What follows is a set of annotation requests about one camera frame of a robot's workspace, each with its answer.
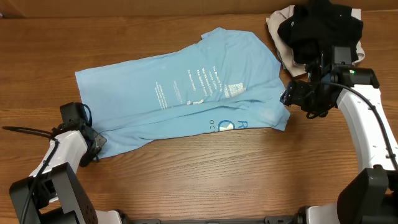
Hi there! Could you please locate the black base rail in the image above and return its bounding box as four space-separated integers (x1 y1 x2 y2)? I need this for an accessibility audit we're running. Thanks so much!
126 215 303 224

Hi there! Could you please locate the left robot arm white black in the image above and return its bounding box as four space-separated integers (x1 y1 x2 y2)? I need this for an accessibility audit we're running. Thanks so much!
7 102 130 224

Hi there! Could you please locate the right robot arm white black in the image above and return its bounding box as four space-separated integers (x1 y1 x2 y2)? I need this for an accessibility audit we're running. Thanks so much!
280 46 397 224

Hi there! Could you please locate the light blue printed t-shirt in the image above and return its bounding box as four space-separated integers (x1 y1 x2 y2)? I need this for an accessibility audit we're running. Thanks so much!
75 28 290 158

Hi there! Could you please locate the black folded garment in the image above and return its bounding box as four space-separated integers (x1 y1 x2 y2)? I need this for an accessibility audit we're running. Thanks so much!
277 0 363 64

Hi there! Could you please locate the beige folded garment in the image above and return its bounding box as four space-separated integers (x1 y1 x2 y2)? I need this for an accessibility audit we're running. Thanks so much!
266 4 366 78

